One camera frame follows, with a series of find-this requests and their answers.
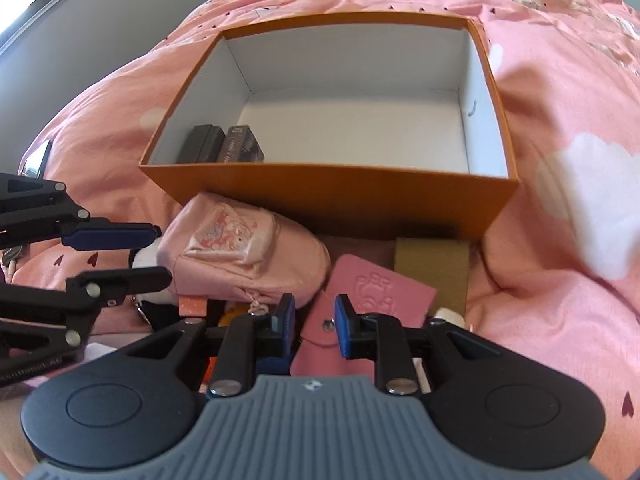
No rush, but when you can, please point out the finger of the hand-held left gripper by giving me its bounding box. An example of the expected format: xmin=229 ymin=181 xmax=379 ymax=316
xmin=0 ymin=266 xmax=173 ymax=361
xmin=0 ymin=172 xmax=162 ymax=252

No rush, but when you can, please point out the black and white plush toy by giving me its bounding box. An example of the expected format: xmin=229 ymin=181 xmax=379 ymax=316
xmin=127 ymin=237 xmax=176 ymax=306

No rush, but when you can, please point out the black small box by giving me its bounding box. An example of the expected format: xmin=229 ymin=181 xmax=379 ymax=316
xmin=176 ymin=125 xmax=226 ymax=164

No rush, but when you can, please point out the pink fabric pouch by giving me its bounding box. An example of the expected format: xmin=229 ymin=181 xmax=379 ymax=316
xmin=157 ymin=191 xmax=332 ymax=311

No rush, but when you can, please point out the orange cardboard box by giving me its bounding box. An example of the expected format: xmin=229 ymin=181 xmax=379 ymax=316
xmin=138 ymin=11 xmax=521 ymax=242

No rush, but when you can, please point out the dark brown printed box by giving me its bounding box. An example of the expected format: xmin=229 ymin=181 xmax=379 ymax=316
xmin=214 ymin=126 xmax=264 ymax=164

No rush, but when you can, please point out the dark phone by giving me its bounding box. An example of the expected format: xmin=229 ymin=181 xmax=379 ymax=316
xmin=22 ymin=139 xmax=53 ymax=178

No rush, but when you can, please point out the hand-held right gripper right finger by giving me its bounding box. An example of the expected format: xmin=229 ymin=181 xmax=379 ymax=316
xmin=334 ymin=294 xmax=503 ymax=395

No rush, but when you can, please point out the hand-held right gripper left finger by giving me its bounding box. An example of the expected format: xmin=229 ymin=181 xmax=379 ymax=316
xmin=127 ymin=292 xmax=297 ymax=398

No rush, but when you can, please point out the pink embossed leather wallet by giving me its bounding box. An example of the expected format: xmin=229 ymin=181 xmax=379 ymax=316
xmin=290 ymin=254 xmax=438 ymax=378

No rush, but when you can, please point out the small white object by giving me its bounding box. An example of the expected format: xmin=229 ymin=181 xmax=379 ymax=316
xmin=432 ymin=307 xmax=473 ymax=332

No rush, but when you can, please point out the tan cardboard box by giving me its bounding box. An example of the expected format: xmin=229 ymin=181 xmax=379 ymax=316
xmin=393 ymin=237 xmax=471 ymax=313

